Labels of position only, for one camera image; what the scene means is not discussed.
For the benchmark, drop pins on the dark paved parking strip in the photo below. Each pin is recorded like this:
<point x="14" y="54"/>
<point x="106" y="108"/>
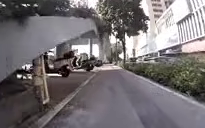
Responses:
<point x="66" y="85"/>

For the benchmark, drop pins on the grey paved path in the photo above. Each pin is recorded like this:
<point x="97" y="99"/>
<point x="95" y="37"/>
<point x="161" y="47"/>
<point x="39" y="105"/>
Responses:
<point x="123" y="100"/>

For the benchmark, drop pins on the dark leafy tree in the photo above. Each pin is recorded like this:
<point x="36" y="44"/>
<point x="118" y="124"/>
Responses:
<point x="123" y="16"/>

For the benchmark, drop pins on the tree trunk with support stake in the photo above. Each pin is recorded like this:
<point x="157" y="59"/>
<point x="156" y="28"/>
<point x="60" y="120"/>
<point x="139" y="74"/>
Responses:
<point x="38" y="80"/>

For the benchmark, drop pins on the grey concrete viaduct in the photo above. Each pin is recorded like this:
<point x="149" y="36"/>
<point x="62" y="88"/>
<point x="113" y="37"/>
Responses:
<point x="30" y="40"/>

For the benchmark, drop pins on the pale kerb beside hedge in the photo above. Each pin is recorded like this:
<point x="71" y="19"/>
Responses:
<point x="176" y="94"/>

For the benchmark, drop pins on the green hedge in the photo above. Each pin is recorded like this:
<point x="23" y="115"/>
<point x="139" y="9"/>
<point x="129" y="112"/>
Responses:
<point x="183" y="75"/>

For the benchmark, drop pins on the leafy tree crowns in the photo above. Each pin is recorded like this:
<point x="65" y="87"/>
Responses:
<point x="40" y="7"/>

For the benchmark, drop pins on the white building with grid windows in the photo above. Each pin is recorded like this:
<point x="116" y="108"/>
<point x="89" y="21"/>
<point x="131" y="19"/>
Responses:
<point x="190" y="23"/>

